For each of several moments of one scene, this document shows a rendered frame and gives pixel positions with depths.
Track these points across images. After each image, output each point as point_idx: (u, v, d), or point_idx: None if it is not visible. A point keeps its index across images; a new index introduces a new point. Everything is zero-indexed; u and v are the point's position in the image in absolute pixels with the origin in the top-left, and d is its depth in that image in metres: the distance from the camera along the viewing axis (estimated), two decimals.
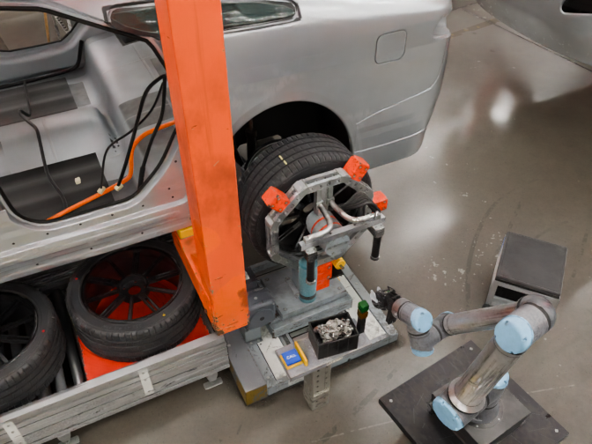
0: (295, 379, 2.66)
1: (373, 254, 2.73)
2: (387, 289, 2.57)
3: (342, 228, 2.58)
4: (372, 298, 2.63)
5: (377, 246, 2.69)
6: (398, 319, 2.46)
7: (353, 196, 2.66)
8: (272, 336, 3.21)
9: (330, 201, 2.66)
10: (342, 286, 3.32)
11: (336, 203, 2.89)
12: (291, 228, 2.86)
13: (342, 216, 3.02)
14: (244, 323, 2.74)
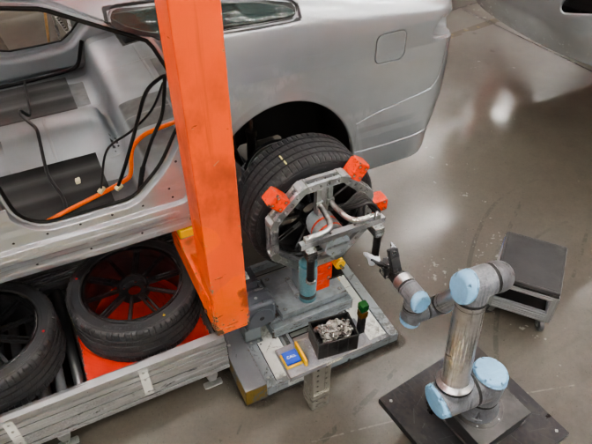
0: (295, 379, 2.66)
1: (373, 254, 2.73)
2: (384, 271, 2.68)
3: (342, 228, 2.58)
4: None
5: (377, 246, 2.69)
6: (412, 277, 2.56)
7: (353, 196, 2.66)
8: (272, 336, 3.21)
9: (330, 201, 2.66)
10: (342, 286, 3.32)
11: (336, 203, 2.89)
12: (291, 228, 2.86)
13: (342, 216, 3.02)
14: (244, 323, 2.74)
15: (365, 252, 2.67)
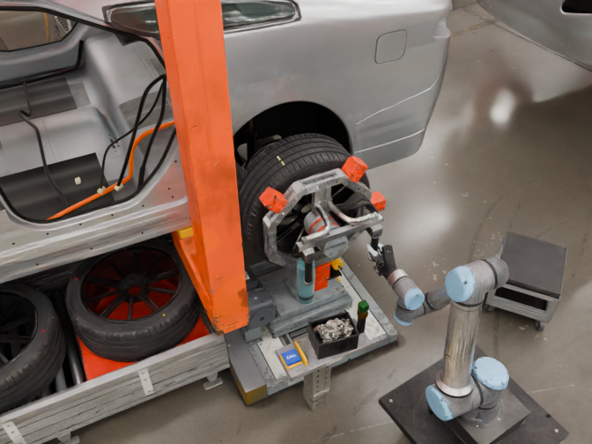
0: (295, 379, 2.66)
1: None
2: (379, 269, 2.69)
3: (340, 229, 2.57)
4: None
5: (374, 246, 2.68)
6: (406, 274, 2.57)
7: (351, 196, 2.65)
8: (272, 336, 3.21)
9: (329, 202, 2.66)
10: (340, 287, 3.32)
11: (335, 203, 2.89)
12: (289, 229, 2.86)
13: (340, 217, 3.02)
14: (244, 323, 2.74)
15: (367, 244, 2.72)
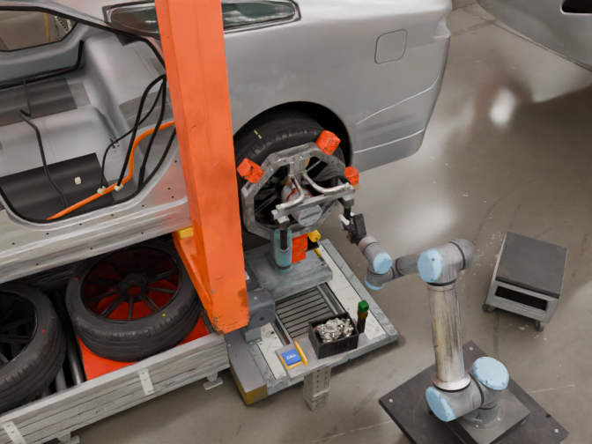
0: (295, 379, 2.66)
1: None
2: (351, 237, 2.84)
3: (313, 198, 2.72)
4: None
5: (347, 216, 2.83)
6: (376, 240, 2.72)
7: (325, 168, 2.80)
8: None
9: (303, 173, 2.81)
10: (319, 261, 3.47)
11: (311, 177, 3.04)
12: (267, 202, 3.01)
13: (317, 191, 3.17)
14: (244, 323, 2.74)
15: (340, 214, 2.86)
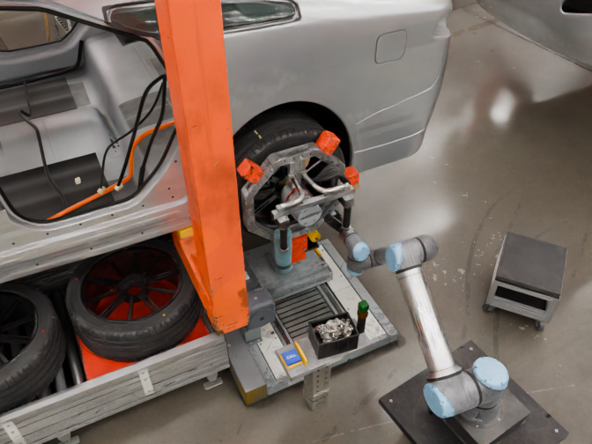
0: (295, 379, 2.66)
1: (344, 224, 2.87)
2: None
3: (313, 198, 2.72)
4: None
5: (347, 216, 2.83)
6: (351, 231, 3.01)
7: (325, 168, 2.80)
8: None
9: (303, 173, 2.81)
10: (319, 261, 3.47)
11: (311, 177, 3.04)
12: (267, 202, 3.01)
13: (317, 191, 3.17)
14: (244, 323, 2.74)
15: None
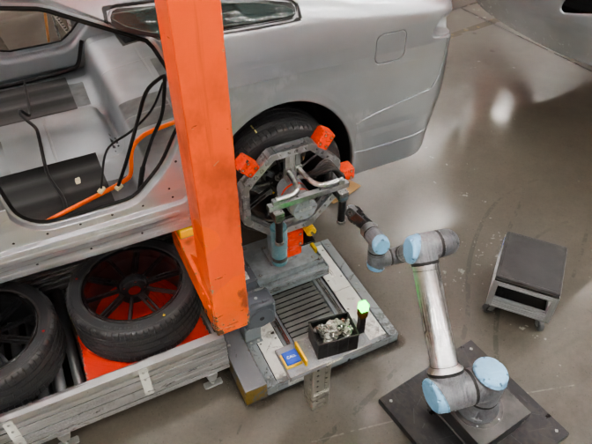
0: (295, 379, 2.66)
1: (339, 218, 2.90)
2: None
3: (307, 192, 2.75)
4: (354, 207, 3.13)
5: (342, 210, 2.86)
6: (371, 225, 2.96)
7: (320, 163, 2.83)
8: None
9: (298, 167, 2.84)
10: (315, 255, 3.50)
11: (307, 172, 3.07)
12: (263, 196, 3.04)
13: (313, 186, 3.20)
14: (244, 323, 2.74)
15: (347, 206, 3.16)
